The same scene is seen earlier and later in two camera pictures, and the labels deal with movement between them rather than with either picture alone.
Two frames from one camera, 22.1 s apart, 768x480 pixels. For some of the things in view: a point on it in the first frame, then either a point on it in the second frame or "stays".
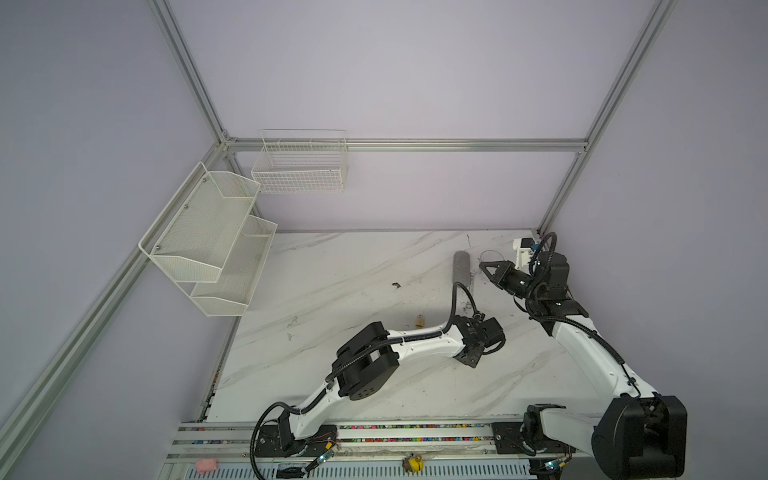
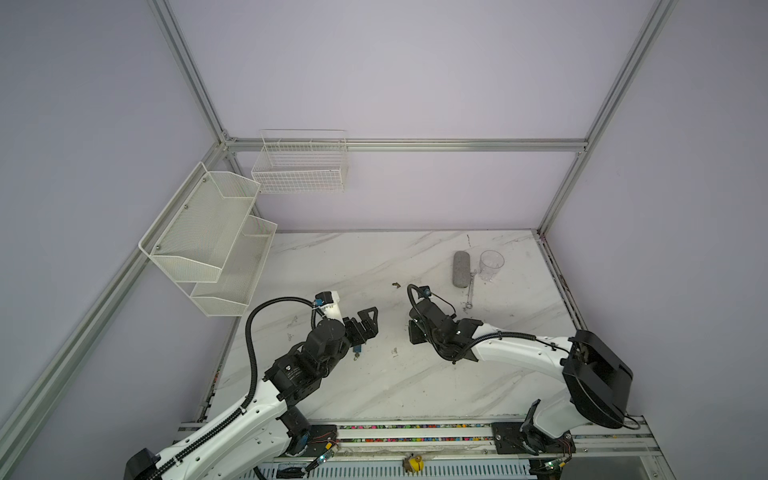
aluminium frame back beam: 404,145 stays
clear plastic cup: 490,256 stays
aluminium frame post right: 659,15 stays
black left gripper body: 474,361 → 353,335
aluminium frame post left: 164,12 stays
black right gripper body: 517,282 → 416,335
